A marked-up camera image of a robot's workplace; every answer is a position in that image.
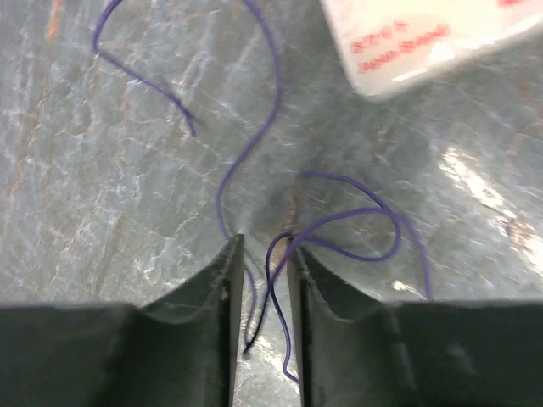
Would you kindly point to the small white card box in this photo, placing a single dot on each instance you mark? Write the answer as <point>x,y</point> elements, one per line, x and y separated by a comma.
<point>388,46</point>

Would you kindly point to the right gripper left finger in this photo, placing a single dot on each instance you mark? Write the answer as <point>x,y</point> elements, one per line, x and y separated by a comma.
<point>180,350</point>

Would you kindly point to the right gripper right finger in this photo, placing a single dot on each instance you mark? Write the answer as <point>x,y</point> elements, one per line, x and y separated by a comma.
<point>353,350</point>

